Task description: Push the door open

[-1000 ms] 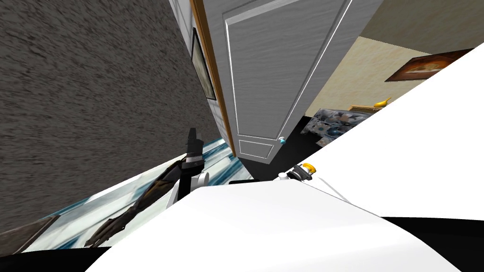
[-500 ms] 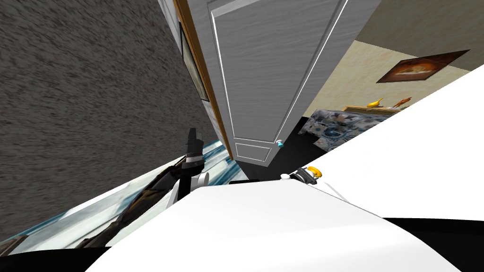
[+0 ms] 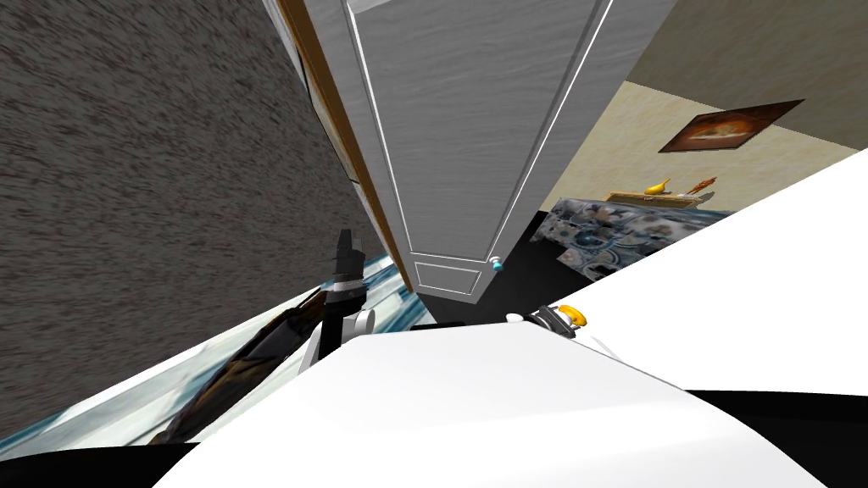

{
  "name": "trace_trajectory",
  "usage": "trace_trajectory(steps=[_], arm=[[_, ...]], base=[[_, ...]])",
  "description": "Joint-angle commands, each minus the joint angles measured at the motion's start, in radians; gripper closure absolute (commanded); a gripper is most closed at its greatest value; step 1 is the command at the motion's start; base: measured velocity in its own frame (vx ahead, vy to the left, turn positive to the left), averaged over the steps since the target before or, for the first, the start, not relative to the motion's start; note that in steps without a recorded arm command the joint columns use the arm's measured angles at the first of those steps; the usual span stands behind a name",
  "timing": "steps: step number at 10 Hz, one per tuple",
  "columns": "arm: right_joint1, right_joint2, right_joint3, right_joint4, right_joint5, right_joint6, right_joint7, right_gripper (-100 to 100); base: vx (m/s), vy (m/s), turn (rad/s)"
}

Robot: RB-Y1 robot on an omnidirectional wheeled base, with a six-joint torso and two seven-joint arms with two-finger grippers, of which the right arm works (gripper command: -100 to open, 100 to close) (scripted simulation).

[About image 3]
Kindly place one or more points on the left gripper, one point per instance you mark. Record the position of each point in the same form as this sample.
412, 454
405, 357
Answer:
348, 264

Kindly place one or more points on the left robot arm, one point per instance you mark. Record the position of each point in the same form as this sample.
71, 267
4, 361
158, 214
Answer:
333, 325

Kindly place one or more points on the grey panelled door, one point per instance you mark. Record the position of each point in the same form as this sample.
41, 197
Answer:
461, 135

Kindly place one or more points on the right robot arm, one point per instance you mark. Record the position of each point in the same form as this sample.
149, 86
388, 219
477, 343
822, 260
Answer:
746, 305

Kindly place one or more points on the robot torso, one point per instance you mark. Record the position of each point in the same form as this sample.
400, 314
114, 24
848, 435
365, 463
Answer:
475, 407

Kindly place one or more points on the patterned tile counter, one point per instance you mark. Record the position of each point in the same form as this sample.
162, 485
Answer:
610, 234

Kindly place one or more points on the brown framed picture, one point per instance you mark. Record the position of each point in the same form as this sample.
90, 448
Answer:
729, 127

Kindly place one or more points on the white and teal knob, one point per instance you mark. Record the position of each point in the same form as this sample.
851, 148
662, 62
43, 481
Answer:
497, 264

